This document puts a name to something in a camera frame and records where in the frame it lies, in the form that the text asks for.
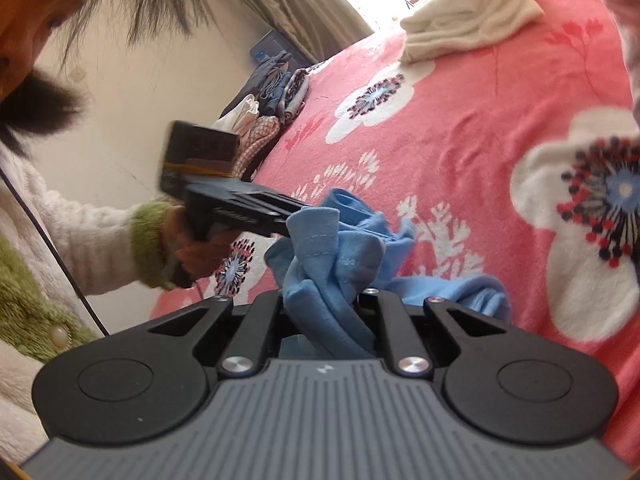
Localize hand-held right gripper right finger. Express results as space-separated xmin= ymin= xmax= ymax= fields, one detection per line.
xmin=357 ymin=287 xmax=507 ymax=377

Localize red floral blanket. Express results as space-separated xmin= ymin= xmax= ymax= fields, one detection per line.
xmin=150 ymin=0 xmax=640 ymax=461

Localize beige knitted garment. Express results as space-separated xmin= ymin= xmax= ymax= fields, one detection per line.
xmin=234 ymin=115 xmax=282 ymax=182

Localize black cable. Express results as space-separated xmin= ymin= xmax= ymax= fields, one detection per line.
xmin=0 ymin=164 xmax=109 ymax=339

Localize person's left hand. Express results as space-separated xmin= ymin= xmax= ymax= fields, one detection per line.
xmin=160 ymin=205 xmax=235 ymax=282

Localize blue box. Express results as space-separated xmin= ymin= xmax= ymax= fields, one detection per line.
xmin=249 ymin=29 xmax=302 ymax=67

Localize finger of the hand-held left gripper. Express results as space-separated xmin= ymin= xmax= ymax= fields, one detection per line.
xmin=220 ymin=186 xmax=322 ymax=239

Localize cream folded cloth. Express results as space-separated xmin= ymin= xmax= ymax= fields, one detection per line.
xmin=399 ymin=0 xmax=544 ymax=65

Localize dark blue folded jeans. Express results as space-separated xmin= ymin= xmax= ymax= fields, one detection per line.
xmin=221 ymin=50 xmax=297 ymax=117

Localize beige curtain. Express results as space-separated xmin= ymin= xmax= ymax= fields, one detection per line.
xmin=187 ymin=0 xmax=377 ymax=63

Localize grey striped garment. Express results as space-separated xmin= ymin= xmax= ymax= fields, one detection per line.
xmin=277 ymin=69 xmax=311 ymax=127

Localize person's torso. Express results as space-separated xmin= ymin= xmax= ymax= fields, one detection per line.
xmin=0 ymin=152 xmax=108 ymax=467

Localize person's left forearm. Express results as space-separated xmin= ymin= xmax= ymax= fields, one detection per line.
xmin=27 ymin=167 xmax=174 ymax=295

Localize light blue t-shirt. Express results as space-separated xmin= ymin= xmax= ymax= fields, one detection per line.
xmin=264 ymin=187 xmax=513 ymax=362

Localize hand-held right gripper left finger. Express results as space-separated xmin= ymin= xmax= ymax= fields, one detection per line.
xmin=147 ymin=291 xmax=287 ymax=377

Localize person's head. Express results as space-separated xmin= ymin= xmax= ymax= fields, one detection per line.
xmin=0 ymin=0 xmax=213 ymax=161

